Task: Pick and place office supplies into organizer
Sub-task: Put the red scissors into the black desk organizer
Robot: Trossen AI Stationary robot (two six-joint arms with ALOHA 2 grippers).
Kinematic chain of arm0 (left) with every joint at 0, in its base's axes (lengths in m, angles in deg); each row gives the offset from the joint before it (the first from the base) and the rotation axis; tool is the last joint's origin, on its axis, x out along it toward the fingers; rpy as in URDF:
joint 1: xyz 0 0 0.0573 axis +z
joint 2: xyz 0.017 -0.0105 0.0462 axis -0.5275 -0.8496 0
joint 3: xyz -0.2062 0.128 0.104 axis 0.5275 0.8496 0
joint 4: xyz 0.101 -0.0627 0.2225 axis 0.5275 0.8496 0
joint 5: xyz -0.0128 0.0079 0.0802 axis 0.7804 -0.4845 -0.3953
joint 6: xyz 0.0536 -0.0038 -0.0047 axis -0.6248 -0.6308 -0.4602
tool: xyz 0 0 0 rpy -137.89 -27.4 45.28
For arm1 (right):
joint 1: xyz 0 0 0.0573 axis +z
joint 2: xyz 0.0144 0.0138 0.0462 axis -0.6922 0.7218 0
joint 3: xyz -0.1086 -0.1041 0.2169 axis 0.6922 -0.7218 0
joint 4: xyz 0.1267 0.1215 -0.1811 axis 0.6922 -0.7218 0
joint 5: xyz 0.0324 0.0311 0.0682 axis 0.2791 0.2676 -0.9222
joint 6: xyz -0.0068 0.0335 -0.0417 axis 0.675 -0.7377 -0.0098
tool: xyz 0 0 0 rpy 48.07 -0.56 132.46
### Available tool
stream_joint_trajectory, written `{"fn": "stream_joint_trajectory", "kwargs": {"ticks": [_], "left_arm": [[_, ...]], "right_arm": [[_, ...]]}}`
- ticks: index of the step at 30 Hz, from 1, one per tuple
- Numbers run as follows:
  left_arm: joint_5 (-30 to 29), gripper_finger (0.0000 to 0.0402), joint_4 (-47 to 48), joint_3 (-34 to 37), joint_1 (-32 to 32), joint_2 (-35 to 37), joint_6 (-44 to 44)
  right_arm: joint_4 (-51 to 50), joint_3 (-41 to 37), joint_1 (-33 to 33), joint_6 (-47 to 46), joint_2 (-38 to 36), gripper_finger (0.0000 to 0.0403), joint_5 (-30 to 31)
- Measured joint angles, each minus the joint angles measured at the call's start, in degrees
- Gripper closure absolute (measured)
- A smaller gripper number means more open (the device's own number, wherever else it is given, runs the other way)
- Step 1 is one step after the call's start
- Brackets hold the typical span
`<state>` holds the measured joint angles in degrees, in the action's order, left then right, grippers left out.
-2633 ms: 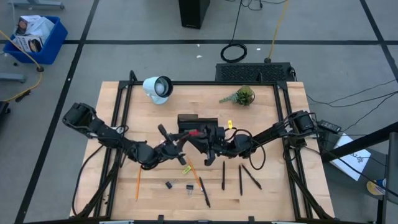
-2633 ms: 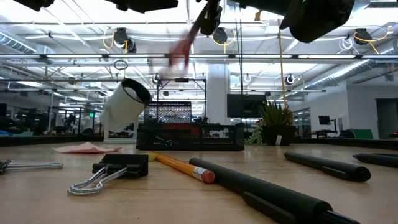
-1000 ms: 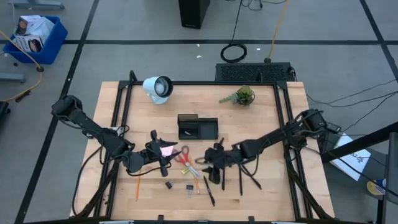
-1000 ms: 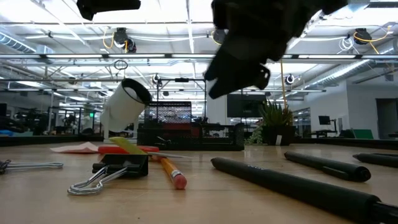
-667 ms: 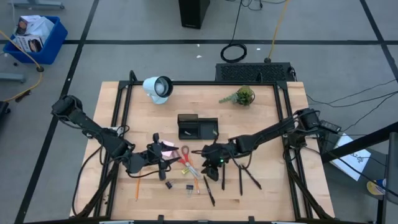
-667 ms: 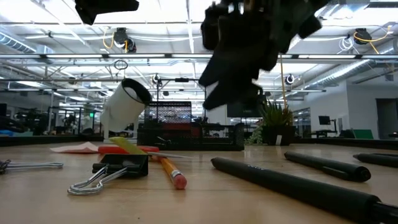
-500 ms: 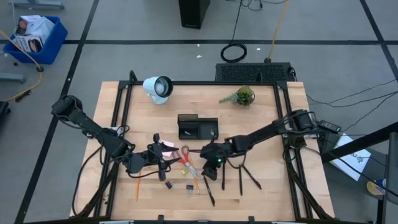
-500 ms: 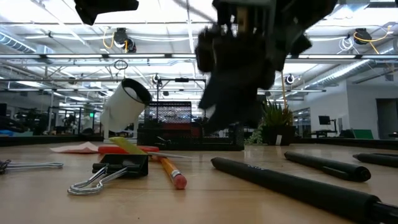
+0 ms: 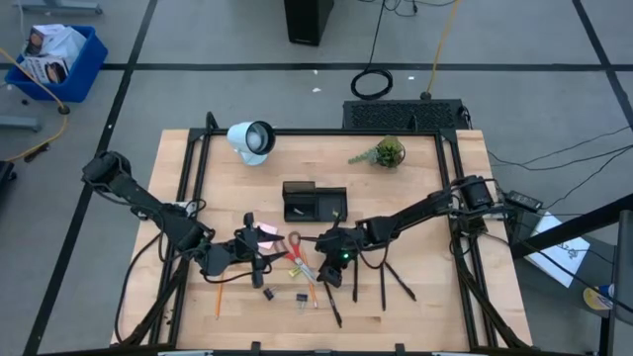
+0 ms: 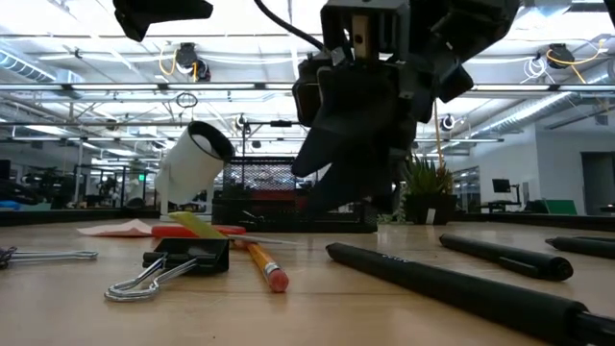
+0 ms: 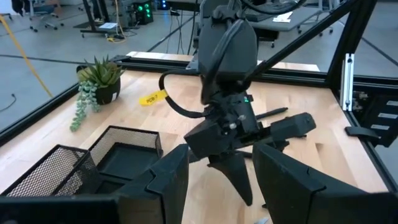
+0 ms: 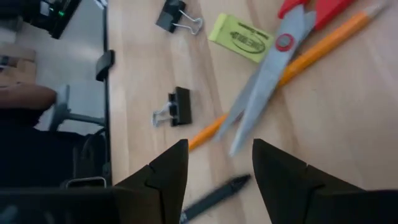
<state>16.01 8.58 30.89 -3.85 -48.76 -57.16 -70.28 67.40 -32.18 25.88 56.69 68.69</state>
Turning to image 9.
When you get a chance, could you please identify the pink sticky note pad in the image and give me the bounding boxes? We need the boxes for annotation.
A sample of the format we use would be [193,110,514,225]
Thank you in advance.
[255,221,280,251]

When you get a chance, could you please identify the yellow and blue disc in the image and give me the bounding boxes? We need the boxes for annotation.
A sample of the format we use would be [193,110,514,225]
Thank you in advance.
[582,284,614,312]

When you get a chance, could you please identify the black metal table frame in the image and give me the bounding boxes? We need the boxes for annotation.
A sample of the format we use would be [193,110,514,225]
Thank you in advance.
[112,111,533,356]

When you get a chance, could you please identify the black mesh desk organizer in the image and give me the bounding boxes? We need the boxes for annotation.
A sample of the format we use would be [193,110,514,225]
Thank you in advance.
[282,180,349,223]

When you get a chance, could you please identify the black perforated metal case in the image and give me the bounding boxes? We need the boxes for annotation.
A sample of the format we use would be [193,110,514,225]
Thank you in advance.
[341,98,471,133]

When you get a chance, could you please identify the red handled scissors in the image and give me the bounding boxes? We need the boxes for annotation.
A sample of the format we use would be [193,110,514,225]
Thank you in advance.
[288,230,318,285]

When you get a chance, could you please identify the white printed package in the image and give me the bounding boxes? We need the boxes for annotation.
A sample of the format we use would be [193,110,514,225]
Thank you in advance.
[19,54,71,85]
[23,23,88,63]

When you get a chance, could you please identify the black computer tower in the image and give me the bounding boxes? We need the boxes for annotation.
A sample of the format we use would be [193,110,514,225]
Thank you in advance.
[283,0,336,47]

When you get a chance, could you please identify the white paper sheet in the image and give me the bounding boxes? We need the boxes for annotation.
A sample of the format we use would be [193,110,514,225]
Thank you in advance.
[524,211,592,290]

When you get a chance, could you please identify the yellow hanging cable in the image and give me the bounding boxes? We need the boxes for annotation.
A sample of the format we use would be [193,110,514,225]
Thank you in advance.
[424,0,462,100]

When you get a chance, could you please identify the blue plastic bin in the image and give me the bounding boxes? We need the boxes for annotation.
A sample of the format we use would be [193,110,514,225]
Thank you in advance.
[4,24,110,104]

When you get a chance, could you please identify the yellow pencil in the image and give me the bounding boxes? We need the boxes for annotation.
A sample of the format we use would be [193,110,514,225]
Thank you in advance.
[215,274,226,320]
[302,249,319,310]

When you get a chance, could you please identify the dark grey post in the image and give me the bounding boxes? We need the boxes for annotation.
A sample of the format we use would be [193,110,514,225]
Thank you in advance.
[606,209,633,356]

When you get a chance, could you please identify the white desk lamp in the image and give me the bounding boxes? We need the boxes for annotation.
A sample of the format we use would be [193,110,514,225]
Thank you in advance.
[226,120,277,167]

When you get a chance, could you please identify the black coiled cable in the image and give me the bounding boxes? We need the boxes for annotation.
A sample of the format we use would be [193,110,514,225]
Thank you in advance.
[349,0,416,102]

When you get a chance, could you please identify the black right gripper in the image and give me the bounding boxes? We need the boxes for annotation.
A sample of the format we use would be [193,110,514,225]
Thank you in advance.
[298,222,370,289]

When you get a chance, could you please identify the potted green succulent plant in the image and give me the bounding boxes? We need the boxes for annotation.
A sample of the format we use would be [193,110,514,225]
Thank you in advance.
[347,134,407,170]

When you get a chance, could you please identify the yellow floor cable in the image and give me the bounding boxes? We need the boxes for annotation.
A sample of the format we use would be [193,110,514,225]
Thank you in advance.
[0,46,70,163]

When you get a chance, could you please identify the black power adapter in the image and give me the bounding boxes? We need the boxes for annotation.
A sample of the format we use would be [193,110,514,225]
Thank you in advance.
[502,189,545,212]

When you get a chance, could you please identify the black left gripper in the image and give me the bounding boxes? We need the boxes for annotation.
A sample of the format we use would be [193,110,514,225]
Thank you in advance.
[231,212,289,290]

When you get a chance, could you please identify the black metal beam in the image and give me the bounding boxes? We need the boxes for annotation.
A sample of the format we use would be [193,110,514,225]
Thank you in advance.
[509,192,633,260]

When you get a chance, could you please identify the grey metal table foot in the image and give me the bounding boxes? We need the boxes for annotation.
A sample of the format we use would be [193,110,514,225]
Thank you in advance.
[0,115,44,134]
[13,0,104,16]

